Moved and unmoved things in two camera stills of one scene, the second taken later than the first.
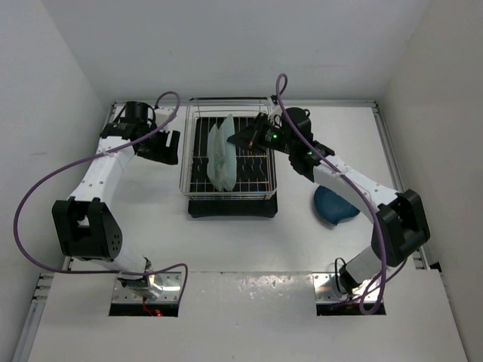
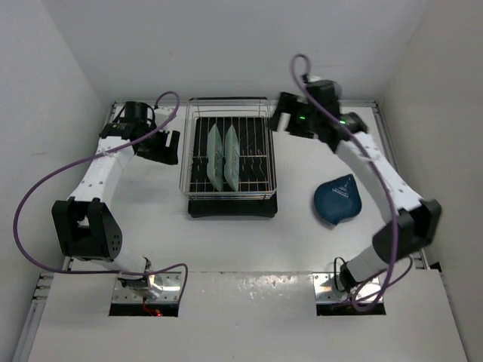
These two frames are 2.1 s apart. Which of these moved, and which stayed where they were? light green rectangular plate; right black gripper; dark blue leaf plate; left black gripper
Moved: right black gripper
Stayed: light green rectangular plate; dark blue leaf plate; left black gripper
